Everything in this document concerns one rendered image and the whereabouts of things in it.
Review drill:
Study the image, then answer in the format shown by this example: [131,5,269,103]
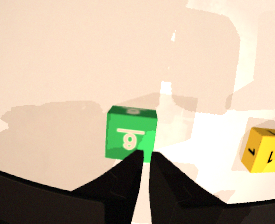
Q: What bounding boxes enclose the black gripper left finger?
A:
[0,149,144,224]

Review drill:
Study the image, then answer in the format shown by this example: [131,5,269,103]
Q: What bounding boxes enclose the yellow block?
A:
[241,127,275,173]

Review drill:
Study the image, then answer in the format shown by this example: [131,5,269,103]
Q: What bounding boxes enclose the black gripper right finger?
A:
[149,151,275,224]

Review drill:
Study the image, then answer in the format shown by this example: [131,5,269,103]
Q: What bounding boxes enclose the green block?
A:
[104,105,157,163]

